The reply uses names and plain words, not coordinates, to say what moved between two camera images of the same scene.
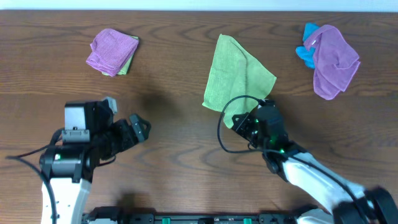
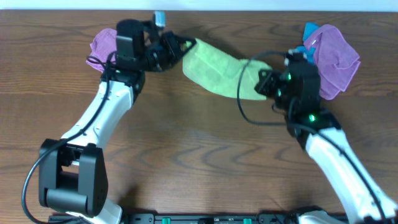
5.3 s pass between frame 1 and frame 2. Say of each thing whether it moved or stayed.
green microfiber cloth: moved
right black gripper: moved
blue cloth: stayed
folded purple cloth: stayed
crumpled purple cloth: stayed
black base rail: stayed
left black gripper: moved
